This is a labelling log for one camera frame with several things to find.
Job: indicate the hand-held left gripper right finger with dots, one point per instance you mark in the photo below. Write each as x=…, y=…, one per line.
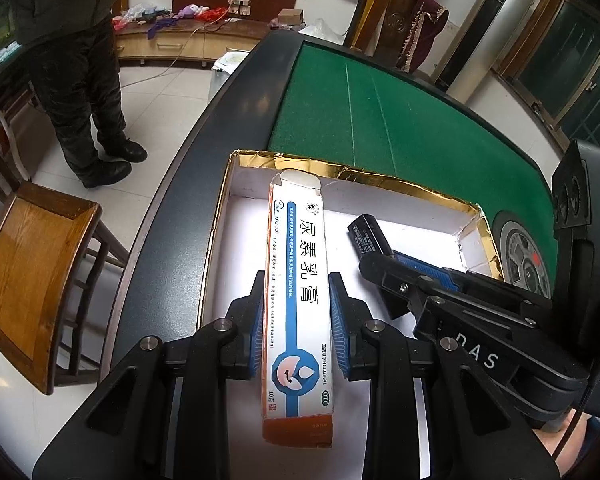
x=339, y=332

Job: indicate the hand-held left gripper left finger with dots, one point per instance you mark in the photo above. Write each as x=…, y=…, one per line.
x=254, y=332

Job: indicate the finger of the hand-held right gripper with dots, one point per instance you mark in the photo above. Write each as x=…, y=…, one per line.
x=382, y=272
x=425, y=269

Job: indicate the white orange ointment box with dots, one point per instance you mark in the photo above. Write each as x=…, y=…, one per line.
x=295, y=285

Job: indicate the gold foil cardboard box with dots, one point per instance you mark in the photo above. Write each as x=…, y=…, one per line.
x=240, y=240

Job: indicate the person's right forearm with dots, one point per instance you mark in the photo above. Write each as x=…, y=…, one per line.
x=550, y=455

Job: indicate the round mahjong control panel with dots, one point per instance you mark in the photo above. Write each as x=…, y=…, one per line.
x=522, y=255

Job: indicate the green felt mahjong table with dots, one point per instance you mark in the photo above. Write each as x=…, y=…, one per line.
x=200, y=130

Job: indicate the light wooden chair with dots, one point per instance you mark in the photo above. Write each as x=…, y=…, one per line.
x=35, y=270

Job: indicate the maroon fringed cloth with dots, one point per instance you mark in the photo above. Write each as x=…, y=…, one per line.
x=422, y=30

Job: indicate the tower air conditioner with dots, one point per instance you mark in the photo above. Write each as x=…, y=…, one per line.
x=485, y=35

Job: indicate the white plastic bag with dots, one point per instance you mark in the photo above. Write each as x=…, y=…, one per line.
x=330, y=32

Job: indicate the wooden framed window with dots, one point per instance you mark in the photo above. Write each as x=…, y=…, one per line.
x=565, y=60

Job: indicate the dark wooden armchair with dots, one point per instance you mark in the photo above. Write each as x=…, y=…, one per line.
x=375, y=15

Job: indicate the small cardboard box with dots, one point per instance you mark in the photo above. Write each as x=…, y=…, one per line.
x=291, y=18

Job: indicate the low wooden television cabinet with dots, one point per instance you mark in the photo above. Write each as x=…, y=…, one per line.
x=200, y=40

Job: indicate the purple cloth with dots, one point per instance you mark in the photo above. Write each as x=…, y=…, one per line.
x=162, y=26

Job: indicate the purple plush toy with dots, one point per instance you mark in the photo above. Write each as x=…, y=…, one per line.
x=192, y=11

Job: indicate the pile of colourful clothes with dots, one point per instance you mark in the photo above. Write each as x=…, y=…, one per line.
x=135, y=16

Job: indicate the white wall power outlet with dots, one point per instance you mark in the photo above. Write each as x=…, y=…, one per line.
x=239, y=7

